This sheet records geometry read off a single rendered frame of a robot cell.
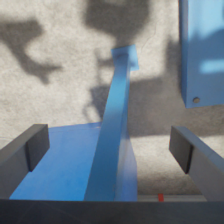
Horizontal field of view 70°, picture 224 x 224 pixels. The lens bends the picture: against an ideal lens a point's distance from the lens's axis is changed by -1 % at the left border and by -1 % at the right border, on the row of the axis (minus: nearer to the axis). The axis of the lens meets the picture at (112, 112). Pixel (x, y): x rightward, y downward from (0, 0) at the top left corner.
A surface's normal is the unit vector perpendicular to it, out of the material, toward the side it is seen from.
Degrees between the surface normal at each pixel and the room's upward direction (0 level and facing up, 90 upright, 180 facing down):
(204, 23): 0
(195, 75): 0
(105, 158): 90
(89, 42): 0
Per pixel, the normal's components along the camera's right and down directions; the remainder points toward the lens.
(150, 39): -0.11, 0.63
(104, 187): -0.25, -0.77
